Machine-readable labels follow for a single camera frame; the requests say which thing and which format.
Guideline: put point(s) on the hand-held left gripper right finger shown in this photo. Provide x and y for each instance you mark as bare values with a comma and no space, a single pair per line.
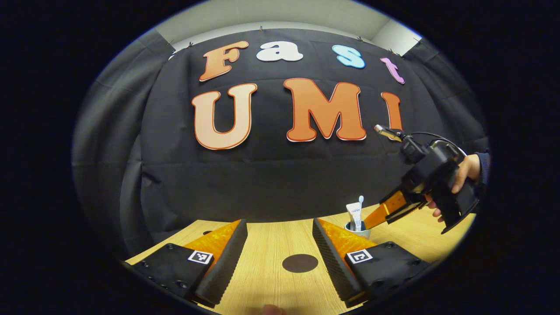
332,262

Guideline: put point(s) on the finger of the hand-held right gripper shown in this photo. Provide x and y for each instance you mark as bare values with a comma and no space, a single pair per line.
387,208
409,211

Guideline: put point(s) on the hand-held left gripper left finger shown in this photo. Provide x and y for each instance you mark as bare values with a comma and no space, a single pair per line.
227,262

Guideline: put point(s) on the white toothbrush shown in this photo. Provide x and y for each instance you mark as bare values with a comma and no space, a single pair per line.
361,205

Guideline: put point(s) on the dark brown round coaster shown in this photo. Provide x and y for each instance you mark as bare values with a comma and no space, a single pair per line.
300,263

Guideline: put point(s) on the white toothpaste tube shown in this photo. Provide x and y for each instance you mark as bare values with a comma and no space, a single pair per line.
353,212

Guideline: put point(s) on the wooden desktop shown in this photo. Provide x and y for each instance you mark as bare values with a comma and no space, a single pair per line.
271,245

